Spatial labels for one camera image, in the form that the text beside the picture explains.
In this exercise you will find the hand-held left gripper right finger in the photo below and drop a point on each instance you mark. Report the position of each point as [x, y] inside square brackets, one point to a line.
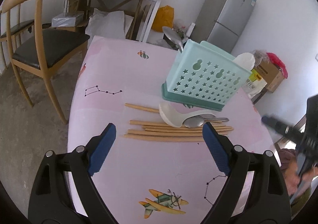
[216, 150]

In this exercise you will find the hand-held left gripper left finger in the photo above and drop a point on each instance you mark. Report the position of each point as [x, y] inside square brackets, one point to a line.
[103, 149]

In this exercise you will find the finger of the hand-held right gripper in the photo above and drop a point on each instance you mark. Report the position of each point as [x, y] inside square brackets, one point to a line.
[280, 127]

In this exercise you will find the metal spoon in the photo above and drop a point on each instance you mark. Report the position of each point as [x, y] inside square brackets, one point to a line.
[171, 36]
[195, 122]

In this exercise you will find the white plastic ladle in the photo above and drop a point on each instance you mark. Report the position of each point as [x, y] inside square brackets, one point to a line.
[169, 117]

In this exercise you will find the teal plastic utensil holder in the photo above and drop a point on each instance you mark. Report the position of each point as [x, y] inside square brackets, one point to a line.
[198, 77]

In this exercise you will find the person's right hand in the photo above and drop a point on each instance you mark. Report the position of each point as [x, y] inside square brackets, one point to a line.
[293, 174]

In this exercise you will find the white and yellow rice bag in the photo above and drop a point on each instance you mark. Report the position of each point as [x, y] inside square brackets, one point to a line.
[254, 85]

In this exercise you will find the cardboard box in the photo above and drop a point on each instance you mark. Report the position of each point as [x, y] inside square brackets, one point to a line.
[74, 3]
[272, 75]

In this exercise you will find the red plastic bag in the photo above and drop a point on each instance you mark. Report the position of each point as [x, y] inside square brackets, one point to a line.
[277, 61]

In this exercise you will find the white plastic spoon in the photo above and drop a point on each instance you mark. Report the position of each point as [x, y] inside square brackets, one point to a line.
[246, 61]

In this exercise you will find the wooden chair with black seat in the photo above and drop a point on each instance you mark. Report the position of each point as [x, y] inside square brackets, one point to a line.
[49, 47]
[15, 28]

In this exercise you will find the white flat box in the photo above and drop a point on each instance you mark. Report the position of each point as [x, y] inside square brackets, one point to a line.
[190, 30]

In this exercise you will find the white sack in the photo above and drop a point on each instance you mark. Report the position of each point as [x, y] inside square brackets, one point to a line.
[106, 23]

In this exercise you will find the silver refrigerator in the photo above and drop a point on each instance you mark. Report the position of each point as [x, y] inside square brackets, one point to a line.
[223, 10]

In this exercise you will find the grey plastic-wrapped box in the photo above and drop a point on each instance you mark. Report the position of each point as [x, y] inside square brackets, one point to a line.
[67, 19]

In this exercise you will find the orange plastic bag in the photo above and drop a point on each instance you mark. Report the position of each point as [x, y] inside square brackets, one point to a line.
[164, 18]

